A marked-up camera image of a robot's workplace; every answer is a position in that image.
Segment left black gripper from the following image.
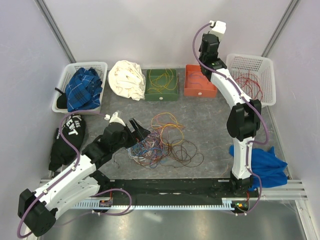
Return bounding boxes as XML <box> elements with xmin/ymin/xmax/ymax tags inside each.
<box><xmin>111</xmin><ymin>118</ymin><xmax>150</xmax><ymax>153</ymax></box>

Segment multicolour wire pile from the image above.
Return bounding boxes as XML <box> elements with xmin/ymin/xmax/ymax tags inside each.
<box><xmin>113</xmin><ymin>111</ymin><xmax>205</xmax><ymax>170</ymax></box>

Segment yellow wire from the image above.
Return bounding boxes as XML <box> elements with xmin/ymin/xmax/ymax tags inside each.
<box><xmin>146</xmin><ymin>68</ymin><xmax>180</xmax><ymax>95</ymax></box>

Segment blue wire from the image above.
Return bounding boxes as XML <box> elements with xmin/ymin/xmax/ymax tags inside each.
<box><xmin>187</xmin><ymin>70</ymin><xmax>213</xmax><ymax>89</ymax></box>

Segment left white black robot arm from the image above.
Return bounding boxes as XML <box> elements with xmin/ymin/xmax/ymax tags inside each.
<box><xmin>17</xmin><ymin>116</ymin><xmax>150</xmax><ymax>239</ymax></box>

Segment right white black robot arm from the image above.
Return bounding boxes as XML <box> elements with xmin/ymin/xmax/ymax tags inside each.
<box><xmin>198</xmin><ymin>33</ymin><xmax>262</xmax><ymax>197</ymax></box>

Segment green drawer box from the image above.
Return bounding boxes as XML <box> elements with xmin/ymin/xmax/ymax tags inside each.
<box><xmin>144</xmin><ymin>68</ymin><xmax>179</xmax><ymax>102</ymax></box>

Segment cream white cloth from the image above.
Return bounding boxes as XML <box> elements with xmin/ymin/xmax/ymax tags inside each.
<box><xmin>108</xmin><ymin>60</ymin><xmax>146</xmax><ymax>101</ymax></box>

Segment black printed t-shirt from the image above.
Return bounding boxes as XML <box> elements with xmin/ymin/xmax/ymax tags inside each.
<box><xmin>48</xmin><ymin>114</ymin><xmax>86</xmax><ymax>172</ymax></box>

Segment blue plaid cloth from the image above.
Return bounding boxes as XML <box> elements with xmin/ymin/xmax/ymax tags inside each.
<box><xmin>65</xmin><ymin>67</ymin><xmax>103</xmax><ymax>112</ymax></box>

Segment orange drawer box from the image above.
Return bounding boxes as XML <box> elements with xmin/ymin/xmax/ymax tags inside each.
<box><xmin>184</xmin><ymin>64</ymin><xmax>218</xmax><ymax>98</ymax></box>

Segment black cloth in basket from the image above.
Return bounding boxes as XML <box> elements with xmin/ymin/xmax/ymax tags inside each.
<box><xmin>54</xmin><ymin>87</ymin><xmax>68</xmax><ymax>111</ymax></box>

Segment right white plastic basket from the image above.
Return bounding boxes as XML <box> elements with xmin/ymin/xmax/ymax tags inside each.
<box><xmin>226</xmin><ymin>53</ymin><xmax>276</xmax><ymax>107</ymax></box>

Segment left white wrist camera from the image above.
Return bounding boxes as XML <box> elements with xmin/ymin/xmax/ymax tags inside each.
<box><xmin>104</xmin><ymin>111</ymin><xmax>126</xmax><ymax>126</ymax></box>

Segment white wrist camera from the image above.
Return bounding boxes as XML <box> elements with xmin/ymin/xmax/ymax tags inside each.
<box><xmin>104</xmin><ymin>111</ymin><xmax>126</xmax><ymax>126</ymax></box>
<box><xmin>208</xmin><ymin>20</ymin><xmax>227</xmax><ymax>40</ymax></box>

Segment brown wire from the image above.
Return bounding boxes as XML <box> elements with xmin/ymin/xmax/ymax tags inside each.
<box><xmin>159</xmin><ymin>139</ymin><xmax>205</xmax><ymax>169</ymax></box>

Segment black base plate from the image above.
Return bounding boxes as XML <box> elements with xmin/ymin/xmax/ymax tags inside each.
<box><xmin>99</xmin><ymin>178</ymin><xmax>252</xmax><ymax>198</ymax></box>

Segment light blue cable duct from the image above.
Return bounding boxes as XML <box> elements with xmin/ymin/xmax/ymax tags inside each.
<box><xmin>71</xmin><ymin>198</ymin><xmax>247</xmax><ymax>211</ymax></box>

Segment red wire in basket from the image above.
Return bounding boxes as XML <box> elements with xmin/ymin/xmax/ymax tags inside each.
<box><xmin>229</xmin><ymin>56</ymin><xmax>264</xmax><ymax>103</ymax></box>

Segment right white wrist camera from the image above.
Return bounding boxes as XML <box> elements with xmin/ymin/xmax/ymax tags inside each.
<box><xmin>208</xmin><ymin>20</ymin><xmax>227</xmax><ymax>40</ymax></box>

